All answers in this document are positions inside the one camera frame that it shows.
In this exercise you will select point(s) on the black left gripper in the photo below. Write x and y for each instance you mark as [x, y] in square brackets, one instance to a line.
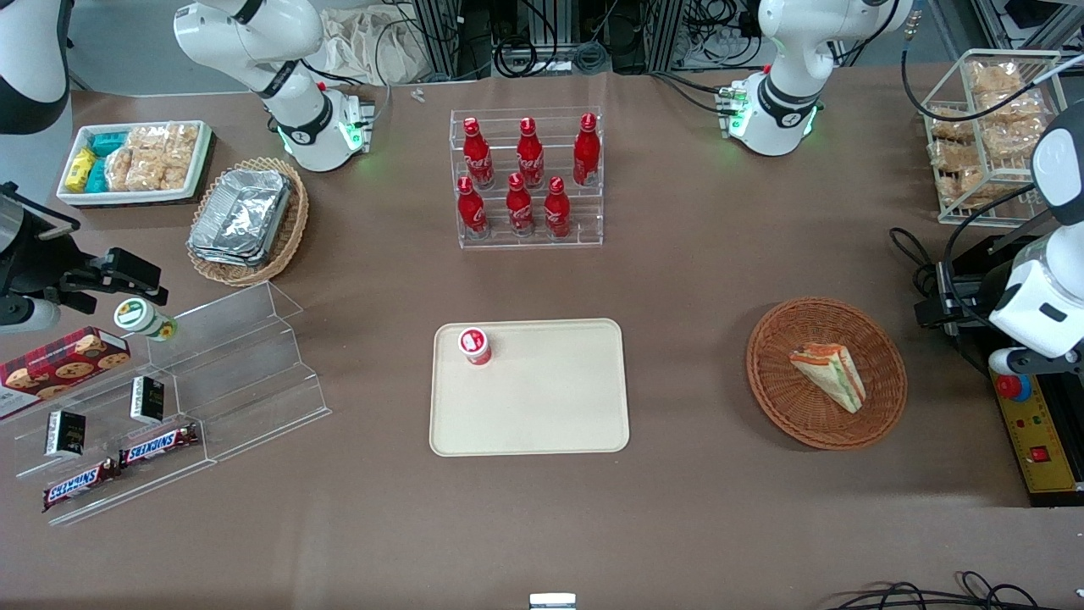
[972, 292]

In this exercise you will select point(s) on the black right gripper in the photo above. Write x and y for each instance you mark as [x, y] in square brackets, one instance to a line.
[35, 261]

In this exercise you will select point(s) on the triangular sandwich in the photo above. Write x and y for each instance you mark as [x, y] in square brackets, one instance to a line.
[830, 373]

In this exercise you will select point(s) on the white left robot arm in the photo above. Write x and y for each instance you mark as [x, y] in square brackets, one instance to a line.
[796, 51]

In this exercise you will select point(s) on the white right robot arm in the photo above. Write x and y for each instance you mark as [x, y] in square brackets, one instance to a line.
[254, 34]

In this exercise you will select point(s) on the white rectangular snack tray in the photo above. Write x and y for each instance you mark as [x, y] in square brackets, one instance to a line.
[127, 196]

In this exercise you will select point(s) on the oval light wicker basket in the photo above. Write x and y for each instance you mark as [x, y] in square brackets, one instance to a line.
[292, 229]

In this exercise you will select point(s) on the round brown wicker basket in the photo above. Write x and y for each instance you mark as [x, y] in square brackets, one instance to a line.
[813, 424]

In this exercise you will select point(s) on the beige plastic tray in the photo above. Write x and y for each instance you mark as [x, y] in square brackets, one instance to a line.
[542, 407]

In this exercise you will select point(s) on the green lidded cup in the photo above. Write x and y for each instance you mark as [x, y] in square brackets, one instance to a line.
[137, 315]

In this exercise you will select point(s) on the small black box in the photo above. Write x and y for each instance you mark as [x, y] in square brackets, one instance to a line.
[147, 400]
[65, 434]

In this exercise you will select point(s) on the red plaid cookie box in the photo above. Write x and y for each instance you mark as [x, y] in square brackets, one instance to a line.
[59, 364]

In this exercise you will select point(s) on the foil container stack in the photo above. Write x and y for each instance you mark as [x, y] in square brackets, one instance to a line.
[241, 216]

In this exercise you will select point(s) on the clear rice cracker packet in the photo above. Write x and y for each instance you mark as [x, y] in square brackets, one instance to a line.
[148, 137]
[175, 169]
[182, 135]
[146, 171]
[118, 169]

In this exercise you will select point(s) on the clear acrylic step display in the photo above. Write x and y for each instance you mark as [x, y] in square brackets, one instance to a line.
[254, 373]

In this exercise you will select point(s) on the teal snack box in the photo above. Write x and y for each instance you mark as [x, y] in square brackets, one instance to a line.
[108, 142]
[96, 176]

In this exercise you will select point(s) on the clear fried snack packet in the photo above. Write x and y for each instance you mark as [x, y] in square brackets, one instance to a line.
[974, 186]
[953, 127]
[1012, 108]
[953, 157]
[1008, 142]
[995, 76]

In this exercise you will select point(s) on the yellow snack box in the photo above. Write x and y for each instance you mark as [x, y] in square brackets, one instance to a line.
[80, 168]

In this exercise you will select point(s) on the snickers chocolate bar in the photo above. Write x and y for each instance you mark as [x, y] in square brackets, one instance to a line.
[80, 485]
[159, 445]

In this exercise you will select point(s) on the yellow emergency stop panel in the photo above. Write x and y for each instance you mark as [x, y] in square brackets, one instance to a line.
[1037, 432]

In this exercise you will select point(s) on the black equipment cart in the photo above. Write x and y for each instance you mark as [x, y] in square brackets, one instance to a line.
[1050, 500]

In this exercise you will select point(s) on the red lidded cup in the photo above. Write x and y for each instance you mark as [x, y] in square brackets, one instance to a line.
[474, 344]

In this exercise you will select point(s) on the red cola bottle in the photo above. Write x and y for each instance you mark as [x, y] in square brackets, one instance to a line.
[471, 210]
[586, 152]
[556, 210]
[478, 157]
[519, 206]
[530, 157]

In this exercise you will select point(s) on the beige cloth bag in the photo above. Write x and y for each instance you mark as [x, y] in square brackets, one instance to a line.
[373, 47]

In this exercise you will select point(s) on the clear acrylic bottle rack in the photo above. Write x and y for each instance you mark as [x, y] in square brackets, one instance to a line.
[584, 222]

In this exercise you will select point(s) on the white device edge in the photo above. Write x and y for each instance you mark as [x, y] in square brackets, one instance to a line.
[552, 602]

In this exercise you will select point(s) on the aluminium frame rack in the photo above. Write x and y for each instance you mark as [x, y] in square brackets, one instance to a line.
[440, 34]

